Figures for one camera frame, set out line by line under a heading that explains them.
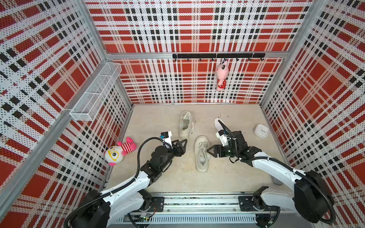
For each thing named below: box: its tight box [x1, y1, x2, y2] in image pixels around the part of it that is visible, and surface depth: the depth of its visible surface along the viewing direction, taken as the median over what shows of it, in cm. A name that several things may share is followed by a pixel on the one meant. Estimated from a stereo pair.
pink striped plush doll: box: [104, 136, 137, 167], surface depth 88 cm
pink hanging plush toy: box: [215, 59, 230, 92], surface depth 95 cm
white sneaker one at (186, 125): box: [179, 110, 197, 140], surface depth 101 cm
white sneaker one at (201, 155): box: [194, 135, 210, 174], surface depth 86 cm
